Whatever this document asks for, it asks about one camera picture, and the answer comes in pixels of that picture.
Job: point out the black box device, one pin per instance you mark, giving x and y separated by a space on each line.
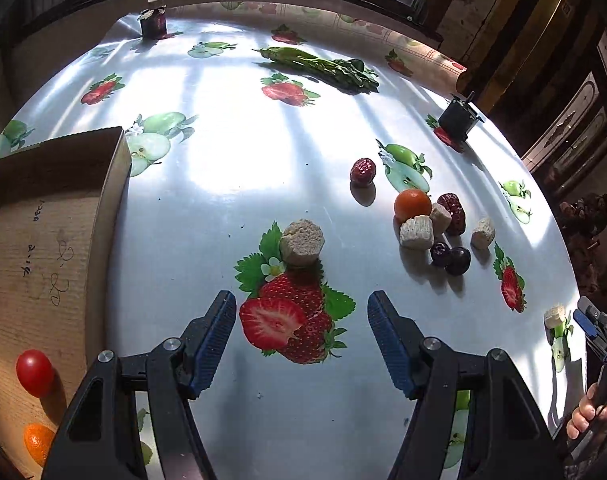
456 116

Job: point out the orange tangerine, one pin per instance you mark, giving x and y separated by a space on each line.
412 204
36 442

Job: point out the wooden panel door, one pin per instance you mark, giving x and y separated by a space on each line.
583 110

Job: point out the person's right hand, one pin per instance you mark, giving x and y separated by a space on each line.
586 417

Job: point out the dark purple cherry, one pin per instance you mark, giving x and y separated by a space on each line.
459 261

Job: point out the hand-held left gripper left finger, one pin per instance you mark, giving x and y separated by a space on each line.
211 345

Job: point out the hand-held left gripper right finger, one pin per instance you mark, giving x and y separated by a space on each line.
391 345

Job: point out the dark red cherry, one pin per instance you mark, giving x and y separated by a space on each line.
438 254

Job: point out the large beige sugarcane chunk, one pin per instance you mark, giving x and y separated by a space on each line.
302 242

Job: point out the dark glass jar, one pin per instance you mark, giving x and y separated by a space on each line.
153 22

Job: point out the large red date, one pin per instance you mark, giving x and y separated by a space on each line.
454 214

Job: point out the red tomato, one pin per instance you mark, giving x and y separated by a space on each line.
33 372

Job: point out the bunch of green vegetables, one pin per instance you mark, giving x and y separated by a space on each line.
318 66

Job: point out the small red date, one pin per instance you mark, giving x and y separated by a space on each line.
363 172

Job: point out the dark brown bundle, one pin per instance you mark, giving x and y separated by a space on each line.
583 220

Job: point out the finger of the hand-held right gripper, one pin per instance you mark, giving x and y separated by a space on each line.
586 321

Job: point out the brown cardboard box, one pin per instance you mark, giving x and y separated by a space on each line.
43 240

